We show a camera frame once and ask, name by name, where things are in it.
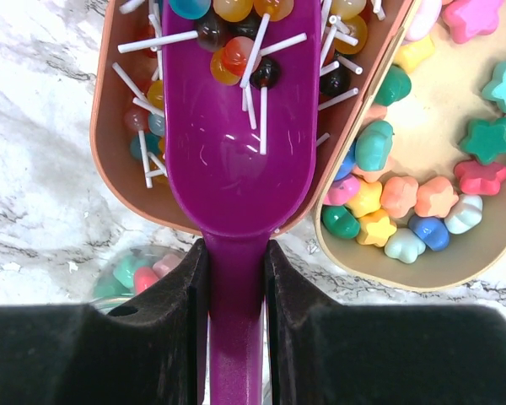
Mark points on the pink tray of lollipops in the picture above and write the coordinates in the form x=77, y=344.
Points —
x=122, y=147

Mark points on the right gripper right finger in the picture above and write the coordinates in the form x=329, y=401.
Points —
x=324, y=352

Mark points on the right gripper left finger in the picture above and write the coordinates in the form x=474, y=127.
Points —
x=149, y=350

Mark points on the clear glass jar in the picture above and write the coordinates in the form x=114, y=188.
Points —
x=130, y=272

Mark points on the purple plastic scoop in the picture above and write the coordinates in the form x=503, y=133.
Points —
x=237, y=190

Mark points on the tan tray of star candies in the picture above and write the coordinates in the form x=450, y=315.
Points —
x=429, y=123

